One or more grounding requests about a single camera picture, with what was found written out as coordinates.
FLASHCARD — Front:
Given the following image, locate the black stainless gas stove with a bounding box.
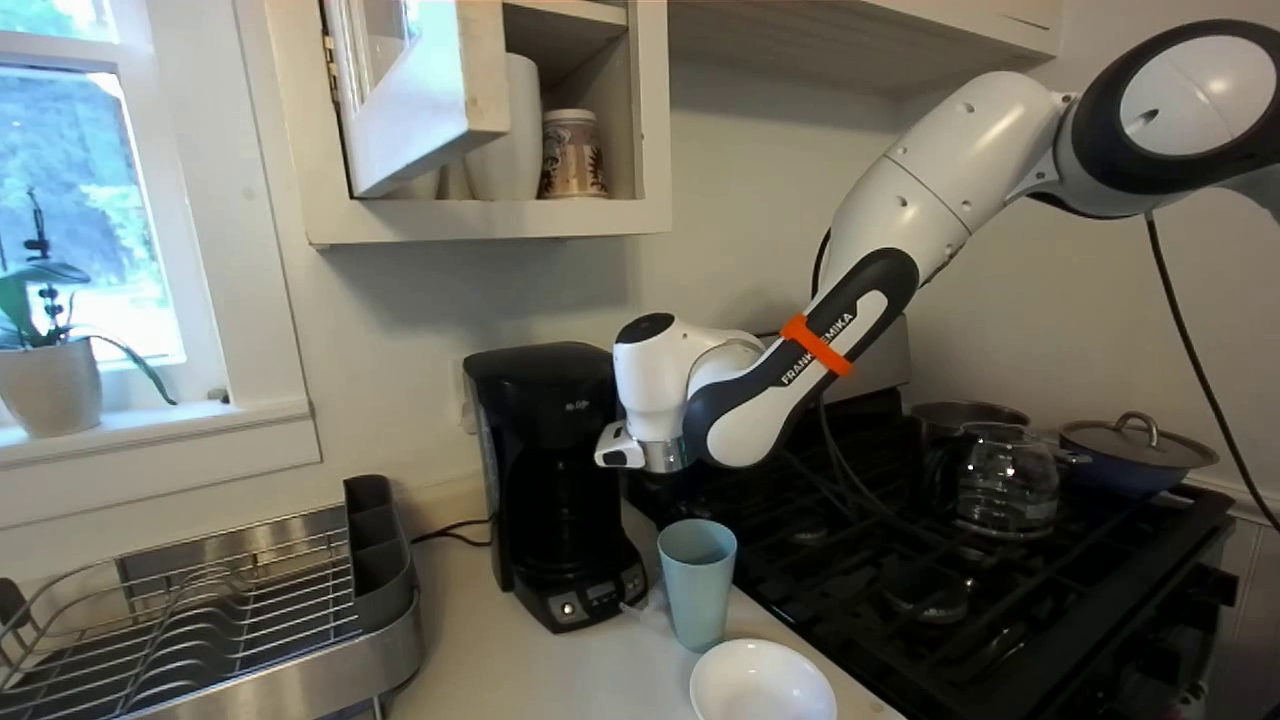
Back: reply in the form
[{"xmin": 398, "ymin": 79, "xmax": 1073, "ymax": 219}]
[{"xmin": 622, "ymin": 317, "xmax": 1244, "ymax": 720}]

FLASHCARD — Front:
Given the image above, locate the black coffee maker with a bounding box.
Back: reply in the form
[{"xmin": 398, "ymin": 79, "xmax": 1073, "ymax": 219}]
[{"xmin": 461, "ymin": 341, "xmax": 654, "ymax": 635}]

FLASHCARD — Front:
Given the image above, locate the patterned jar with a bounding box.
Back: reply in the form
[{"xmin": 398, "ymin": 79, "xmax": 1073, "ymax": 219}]
[{"xmin": 538, "ymin": 106, "xmax": 608, "ymax": 206}]

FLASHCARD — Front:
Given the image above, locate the light blue plastic cup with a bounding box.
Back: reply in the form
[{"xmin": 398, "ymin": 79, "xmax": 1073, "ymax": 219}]
[{"xmin": 655, "ymin": 517, "xmax": 739, "ymax": 658}]

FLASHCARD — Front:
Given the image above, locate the white jug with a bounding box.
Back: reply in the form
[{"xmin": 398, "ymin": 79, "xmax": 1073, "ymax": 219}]
[{"xmin": 457, "ymin": 48, "xmax": 547, "ymax": 206}]

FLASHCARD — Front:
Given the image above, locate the white glass cabinet door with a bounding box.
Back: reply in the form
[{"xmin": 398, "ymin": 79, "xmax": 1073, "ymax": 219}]
[{"xmin": 317, "ymin": 0, "xmax": 513, "ymax": 206}]

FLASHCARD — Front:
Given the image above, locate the white bowl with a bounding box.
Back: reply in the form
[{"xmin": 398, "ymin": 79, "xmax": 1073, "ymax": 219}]
[{"xmin": 683, "ymin": 635, "xmax": 840, "ymax": 720}]

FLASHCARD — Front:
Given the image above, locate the glass coffee carafe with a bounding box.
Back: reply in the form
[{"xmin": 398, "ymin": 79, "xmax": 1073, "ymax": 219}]
[{"xmin": 950, "ymin": 420, "xmax": 1065, "ymax": 545}]

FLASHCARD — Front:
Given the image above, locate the stainless steel dish rack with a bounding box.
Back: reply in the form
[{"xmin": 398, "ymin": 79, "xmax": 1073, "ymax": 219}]
[{"xmin": 0, "ymin": 471, "xmax": 430, "ymax": 720}]

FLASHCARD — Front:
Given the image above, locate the blue pan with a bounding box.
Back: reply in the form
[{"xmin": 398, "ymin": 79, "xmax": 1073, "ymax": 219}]
[{"xmin": 1056, "ymin": 450, "xmax": 1205, "ymax": 503}]

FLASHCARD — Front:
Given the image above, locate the steel pan lid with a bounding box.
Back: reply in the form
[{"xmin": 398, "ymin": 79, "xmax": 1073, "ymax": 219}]
[{"xmin": 1062, "ymin": 410, "xmax": 1220, "ymax": 477}]

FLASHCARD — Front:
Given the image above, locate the white framed window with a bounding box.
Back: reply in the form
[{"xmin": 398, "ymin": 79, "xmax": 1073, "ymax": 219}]
[{"xmin": 0, "ymin": 0, "xmax": 325, "ymax": 532}]

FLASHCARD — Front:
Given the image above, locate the plant in white pot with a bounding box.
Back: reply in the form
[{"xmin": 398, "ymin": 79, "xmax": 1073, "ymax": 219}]
[{"xmin": 0, "ymin": 185, "xmax": 180, "ymax": 439}]

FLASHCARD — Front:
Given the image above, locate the orange cable strap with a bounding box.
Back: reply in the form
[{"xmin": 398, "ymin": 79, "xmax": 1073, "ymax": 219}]
[{"xmin": 778, "ymin": 311, "xmax": 858, "ymax": 381}]

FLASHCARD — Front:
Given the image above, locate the white wall cabinet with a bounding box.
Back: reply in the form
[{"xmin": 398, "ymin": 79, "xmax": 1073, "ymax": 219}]
[{"xmin": 232, "ymin": 0, "xmax": 677, "ymax": 251}]

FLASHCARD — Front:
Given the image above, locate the black coffee maker cord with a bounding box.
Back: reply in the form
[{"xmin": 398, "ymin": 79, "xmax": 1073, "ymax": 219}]
[{"xmin": 408, "ymin": 517, "xmax": 496, "ymax": 551}]

